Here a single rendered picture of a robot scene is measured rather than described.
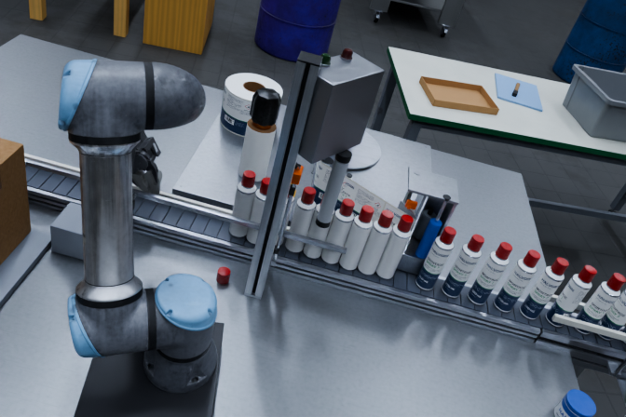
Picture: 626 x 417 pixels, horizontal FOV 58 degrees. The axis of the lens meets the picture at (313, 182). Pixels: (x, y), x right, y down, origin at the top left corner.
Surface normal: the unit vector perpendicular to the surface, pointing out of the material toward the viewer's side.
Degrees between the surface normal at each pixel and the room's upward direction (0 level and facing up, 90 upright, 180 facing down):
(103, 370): 4
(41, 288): 0
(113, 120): 67
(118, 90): 52
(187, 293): 6
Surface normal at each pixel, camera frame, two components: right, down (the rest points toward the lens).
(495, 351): 0.22, -0.79
